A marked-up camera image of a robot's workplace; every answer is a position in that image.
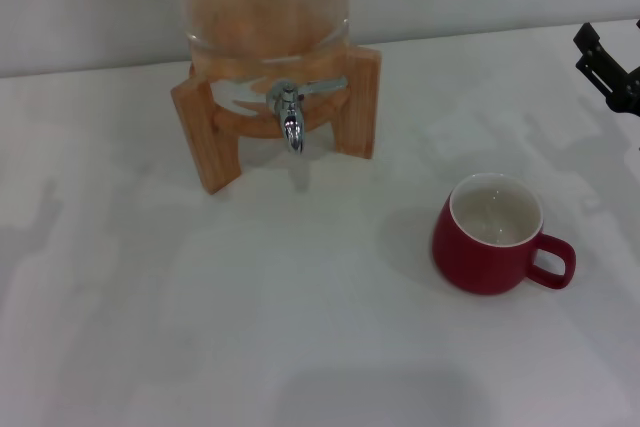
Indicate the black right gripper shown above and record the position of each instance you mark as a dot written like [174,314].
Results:
[627,94]

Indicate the red ceramic cup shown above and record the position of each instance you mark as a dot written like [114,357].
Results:
[475,262]

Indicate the chrome faucet with lever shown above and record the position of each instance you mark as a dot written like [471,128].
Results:
[293,127]

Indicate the clear glass dispenser jar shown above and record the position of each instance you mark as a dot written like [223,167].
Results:
[260,2]

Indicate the wooden dispenser stand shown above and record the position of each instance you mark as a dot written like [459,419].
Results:
[212,147]

